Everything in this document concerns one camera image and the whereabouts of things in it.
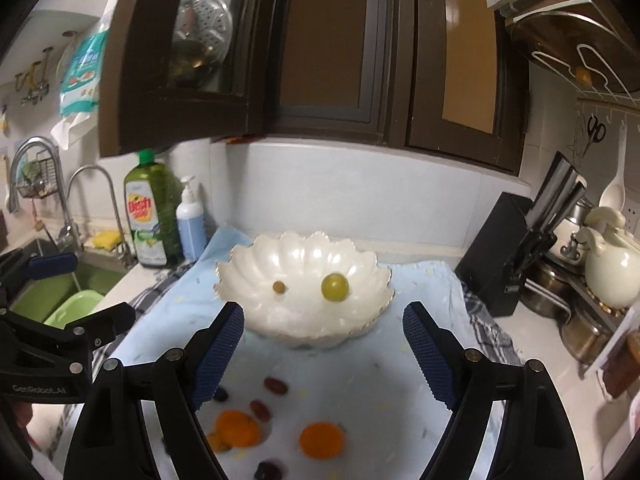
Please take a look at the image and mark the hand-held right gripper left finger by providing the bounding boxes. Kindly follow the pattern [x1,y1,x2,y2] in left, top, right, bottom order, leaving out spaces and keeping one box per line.
[62,301,246,480]

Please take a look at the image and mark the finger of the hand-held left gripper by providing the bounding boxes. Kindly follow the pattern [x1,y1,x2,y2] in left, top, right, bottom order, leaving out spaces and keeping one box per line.
[0,252,79,311]
[64,301,137,361]

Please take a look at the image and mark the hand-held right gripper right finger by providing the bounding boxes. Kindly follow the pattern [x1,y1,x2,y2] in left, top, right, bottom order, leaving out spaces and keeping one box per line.
[402,301,586,480]

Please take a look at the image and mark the orange mandarin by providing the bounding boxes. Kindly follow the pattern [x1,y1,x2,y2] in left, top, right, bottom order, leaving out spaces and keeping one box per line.
[216,410,262,447]
[299,422,346,459]

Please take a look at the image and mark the white scalloped ceramic bowl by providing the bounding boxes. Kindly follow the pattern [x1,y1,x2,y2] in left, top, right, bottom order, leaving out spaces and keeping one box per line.
[215,231,394,351]

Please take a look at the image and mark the green plastic basin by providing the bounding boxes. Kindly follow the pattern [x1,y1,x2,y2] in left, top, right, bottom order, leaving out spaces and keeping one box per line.
[44,289,105,330]

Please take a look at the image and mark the yellow sponge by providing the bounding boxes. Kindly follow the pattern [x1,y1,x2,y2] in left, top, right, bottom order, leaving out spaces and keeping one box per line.
[92,231,126,251]

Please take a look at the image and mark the light blue table cloth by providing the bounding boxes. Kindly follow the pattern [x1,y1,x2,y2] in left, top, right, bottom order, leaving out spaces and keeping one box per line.
[107,225,506,480]

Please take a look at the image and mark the slim steel faucet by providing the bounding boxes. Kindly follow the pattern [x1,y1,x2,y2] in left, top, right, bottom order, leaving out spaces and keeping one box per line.
[67,165,136,266]

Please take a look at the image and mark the green dish soap bottle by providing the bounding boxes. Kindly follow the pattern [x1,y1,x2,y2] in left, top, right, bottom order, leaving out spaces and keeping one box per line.
[124,149,183,268]

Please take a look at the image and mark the large green grape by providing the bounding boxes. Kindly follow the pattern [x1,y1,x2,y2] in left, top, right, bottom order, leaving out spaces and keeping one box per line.
[320,273,350,304]

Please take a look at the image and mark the black knife block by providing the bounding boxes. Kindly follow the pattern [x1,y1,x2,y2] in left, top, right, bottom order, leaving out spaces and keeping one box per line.
[454,191,536,317]

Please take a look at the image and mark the tall steel faucet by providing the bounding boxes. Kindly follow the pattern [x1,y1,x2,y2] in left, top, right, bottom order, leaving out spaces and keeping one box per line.
[7,136,81,256]

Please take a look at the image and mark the blue pump soap bottle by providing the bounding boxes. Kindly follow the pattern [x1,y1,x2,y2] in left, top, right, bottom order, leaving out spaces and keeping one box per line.
[175,175,208,263]

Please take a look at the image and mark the steel cooking pot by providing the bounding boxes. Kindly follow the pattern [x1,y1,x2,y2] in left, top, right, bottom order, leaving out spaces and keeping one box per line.
[560,300,621,366]
[520,255,581,318]

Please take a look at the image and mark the hanging plastic bag pack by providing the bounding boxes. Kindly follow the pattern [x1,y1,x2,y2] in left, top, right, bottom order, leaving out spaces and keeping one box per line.
[50,15,111,151]

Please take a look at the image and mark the cream ceramic teapot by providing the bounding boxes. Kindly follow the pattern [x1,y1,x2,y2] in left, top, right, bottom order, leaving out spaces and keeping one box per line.
[572,207,640,309]

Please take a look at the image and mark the white plastic spoon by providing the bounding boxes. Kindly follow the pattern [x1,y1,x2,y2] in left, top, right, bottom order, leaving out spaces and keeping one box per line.
[598,125,628,211]

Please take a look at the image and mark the black scissors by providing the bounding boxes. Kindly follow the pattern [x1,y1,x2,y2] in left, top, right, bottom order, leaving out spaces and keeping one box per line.
[575,115,607,158]

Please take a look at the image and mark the steel steamer plate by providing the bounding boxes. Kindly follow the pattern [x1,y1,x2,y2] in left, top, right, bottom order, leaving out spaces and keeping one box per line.
[177,0,234,56]

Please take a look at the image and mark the steel pan lid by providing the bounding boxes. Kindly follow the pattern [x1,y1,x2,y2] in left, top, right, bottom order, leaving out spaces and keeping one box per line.
[505,2,640,96]

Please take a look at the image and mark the black wire basket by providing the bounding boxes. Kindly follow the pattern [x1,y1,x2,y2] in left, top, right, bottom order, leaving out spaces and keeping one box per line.
[15,160,58,200]

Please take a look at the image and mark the brass wall hook rack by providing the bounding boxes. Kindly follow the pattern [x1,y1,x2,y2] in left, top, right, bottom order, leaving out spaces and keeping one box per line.
[15,47,53,106]

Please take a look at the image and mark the steel cleaver black handle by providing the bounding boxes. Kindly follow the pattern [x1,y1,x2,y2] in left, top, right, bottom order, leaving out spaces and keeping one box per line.
[515,151,581,261]
[520,180,587,281]

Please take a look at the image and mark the dark brown window frame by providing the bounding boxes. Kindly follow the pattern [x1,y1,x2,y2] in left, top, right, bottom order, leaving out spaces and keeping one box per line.
[97,0,531,176]

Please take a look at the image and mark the white wire rack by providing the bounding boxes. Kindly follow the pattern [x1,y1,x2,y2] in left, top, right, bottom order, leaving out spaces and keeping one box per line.
[530,45,640,106]

